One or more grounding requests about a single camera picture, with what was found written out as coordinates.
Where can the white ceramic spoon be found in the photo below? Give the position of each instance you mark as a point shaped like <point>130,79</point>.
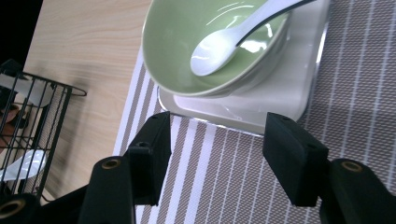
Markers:
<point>31,165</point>
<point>214,53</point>

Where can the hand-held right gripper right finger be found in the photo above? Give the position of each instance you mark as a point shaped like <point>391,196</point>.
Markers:
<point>294,155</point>

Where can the striped grey placemat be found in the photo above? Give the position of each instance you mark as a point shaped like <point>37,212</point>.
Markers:
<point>233,174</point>

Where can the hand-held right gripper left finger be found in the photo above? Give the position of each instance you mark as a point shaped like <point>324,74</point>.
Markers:
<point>151,155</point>

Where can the white square tray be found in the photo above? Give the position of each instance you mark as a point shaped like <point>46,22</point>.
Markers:
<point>280,93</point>

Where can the green bowl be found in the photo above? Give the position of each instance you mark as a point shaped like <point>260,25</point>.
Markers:
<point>174,46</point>

